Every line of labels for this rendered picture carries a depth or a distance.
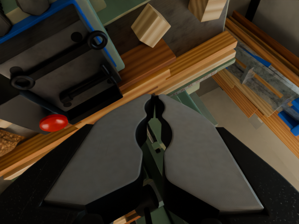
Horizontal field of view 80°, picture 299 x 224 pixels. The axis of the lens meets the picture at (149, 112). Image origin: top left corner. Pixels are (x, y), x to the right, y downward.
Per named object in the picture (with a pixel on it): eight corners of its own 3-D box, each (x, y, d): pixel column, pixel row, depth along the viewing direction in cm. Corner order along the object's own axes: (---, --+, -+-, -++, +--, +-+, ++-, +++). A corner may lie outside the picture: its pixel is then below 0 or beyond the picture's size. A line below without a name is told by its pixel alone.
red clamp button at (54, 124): (55, 108, 20) (57, 115, 20) (71, 118, 23) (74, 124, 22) (32, 121, 20) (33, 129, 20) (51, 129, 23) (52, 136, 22)
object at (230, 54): (223, 37, 42) (236, 51, 40) (221, 43, 44) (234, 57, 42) (1, 159, 43) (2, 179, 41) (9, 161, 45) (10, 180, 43)
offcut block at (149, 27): (143, 35, 32) (152, 48, 30) (130, 26, 29) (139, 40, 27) (160, 13, 30) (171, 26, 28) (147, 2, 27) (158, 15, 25)
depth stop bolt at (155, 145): (145, 113, 44) (163, 148, 39) (147, 115, 45) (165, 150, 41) (137, 117, 44) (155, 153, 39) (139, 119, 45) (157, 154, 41)
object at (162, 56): (159, 33, 33) (175, 56, 30) (160, 38, 34) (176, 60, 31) (46, 96, 33) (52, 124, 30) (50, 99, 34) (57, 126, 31)
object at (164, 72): (151, 43, 34) (169, 69, 31) (154, 50, 36) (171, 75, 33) (68, 89, 34) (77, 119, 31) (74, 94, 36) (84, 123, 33)
